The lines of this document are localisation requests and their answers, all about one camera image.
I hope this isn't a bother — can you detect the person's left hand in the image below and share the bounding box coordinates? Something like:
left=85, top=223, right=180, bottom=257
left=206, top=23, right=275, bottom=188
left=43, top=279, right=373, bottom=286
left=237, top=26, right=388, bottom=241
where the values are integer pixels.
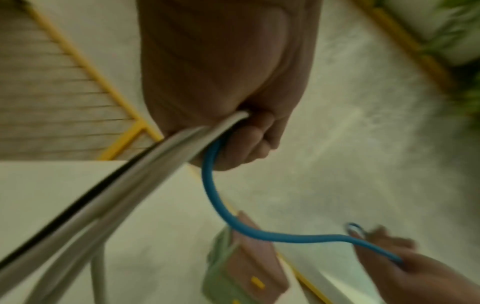
left=135, top=0, right=324, bottom=172

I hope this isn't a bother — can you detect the person's right hand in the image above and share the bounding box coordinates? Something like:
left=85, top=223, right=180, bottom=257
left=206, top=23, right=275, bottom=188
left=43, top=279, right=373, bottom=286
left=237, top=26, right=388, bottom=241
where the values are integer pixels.
left=348, top=224, right=480, bottom=304

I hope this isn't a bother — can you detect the pink box with green drawer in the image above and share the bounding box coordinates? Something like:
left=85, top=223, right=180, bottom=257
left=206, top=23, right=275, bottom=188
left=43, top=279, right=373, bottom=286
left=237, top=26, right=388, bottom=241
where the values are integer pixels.
left=202, top=210, right=291, bottom=304

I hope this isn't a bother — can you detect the blue cable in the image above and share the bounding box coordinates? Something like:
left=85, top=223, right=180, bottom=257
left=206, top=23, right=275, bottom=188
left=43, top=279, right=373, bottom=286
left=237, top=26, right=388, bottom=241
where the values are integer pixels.
left=200, top=138, right=405, bottom=265

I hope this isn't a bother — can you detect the bunch of white cables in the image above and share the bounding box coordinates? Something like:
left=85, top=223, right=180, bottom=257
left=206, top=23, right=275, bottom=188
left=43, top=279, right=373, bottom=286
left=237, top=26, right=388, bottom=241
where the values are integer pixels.
left=0, top=110, right=252, bottom=304

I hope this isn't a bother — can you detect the black cable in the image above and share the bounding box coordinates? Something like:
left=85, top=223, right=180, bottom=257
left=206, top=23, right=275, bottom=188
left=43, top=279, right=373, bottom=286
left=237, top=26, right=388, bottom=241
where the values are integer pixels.
left=0, top=142, right=159, bottom=268

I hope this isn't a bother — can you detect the yellow mesh railing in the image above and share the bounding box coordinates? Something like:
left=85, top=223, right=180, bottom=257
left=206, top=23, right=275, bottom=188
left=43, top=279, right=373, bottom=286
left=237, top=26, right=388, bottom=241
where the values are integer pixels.
left=0, top=0, right=333, bottom=304

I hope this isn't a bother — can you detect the white table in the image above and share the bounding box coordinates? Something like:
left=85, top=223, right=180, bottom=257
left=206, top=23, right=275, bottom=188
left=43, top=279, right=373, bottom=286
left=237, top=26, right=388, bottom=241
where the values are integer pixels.
left=0, top=160, right=312, bottom=304

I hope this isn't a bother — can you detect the green plant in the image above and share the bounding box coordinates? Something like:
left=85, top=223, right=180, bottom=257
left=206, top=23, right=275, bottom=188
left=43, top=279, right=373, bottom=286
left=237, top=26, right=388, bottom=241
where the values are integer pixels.
left=423, top=0, right=480, bottom=120

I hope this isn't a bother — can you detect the yellow wall trim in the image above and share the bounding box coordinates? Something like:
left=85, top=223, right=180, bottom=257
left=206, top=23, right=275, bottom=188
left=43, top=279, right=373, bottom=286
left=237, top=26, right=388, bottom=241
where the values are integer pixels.
left=353, top=0, right=457, bottom=93

